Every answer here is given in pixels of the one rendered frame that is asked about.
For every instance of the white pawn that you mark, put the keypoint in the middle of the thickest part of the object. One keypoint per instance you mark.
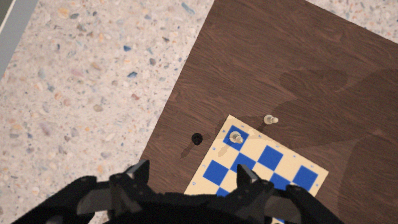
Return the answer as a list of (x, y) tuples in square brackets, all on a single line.
[(269, 119)]

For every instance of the blue and cream chessboard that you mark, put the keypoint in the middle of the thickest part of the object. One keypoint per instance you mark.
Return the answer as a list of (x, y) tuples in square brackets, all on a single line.
[(269, 159)]

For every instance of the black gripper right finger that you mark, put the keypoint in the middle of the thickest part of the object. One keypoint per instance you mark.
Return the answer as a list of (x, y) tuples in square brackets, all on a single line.
[(262, 201)]

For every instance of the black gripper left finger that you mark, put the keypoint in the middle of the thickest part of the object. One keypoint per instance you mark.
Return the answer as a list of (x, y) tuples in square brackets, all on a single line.
[(117, 195)]

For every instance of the white chess piece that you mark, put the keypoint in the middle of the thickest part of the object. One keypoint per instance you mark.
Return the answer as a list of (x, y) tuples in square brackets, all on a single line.
[(236, 137)]

